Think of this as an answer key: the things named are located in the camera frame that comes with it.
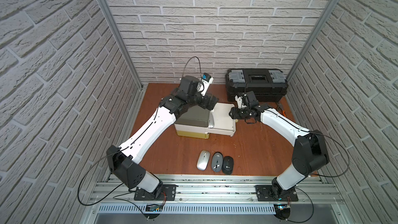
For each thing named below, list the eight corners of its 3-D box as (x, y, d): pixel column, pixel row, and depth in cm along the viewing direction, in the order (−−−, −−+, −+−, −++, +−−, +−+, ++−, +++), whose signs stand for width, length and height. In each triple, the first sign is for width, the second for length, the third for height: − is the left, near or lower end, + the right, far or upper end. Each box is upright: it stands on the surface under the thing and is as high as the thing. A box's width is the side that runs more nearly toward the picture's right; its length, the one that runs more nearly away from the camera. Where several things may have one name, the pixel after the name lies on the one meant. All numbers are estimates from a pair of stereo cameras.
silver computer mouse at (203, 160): (195, 168, 83) (195, 167, 82) (200, 150, 90) (200, 148, 88) (206, 171, 82) (206, 170, 81) (211, 152, 89) (211, 151, 87)
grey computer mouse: (211, 171, 82) (212, 170, 80) (211, 153, 88) (211, 151, 86) (223, 171, 82) (224, 170, 80) (222, 153, 89) (222, 151, 86)
